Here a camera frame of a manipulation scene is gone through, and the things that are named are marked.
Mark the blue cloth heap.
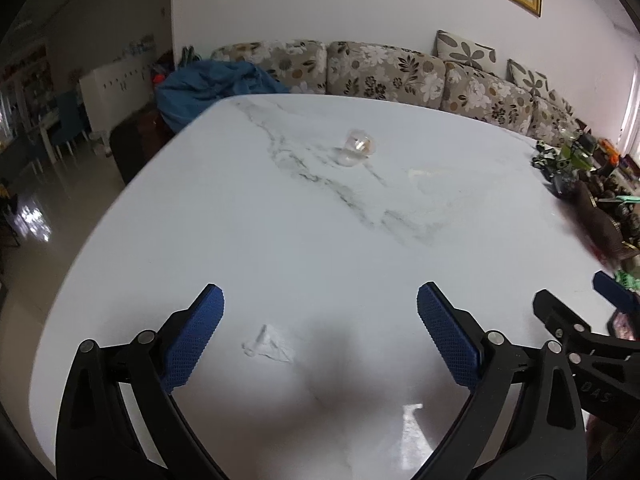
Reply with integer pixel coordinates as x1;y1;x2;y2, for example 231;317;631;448
155;60;290;133

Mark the floral sofa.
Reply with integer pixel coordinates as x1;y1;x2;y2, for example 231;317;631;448
212;32;580;146

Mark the green panda wipes pack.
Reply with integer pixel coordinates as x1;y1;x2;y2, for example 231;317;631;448
615;270;640;294

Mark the clear plastic cup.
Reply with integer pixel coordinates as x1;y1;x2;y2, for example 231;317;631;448
334;129;376;167

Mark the white cabinet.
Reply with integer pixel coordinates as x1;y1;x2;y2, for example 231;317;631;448
79;51;155;133

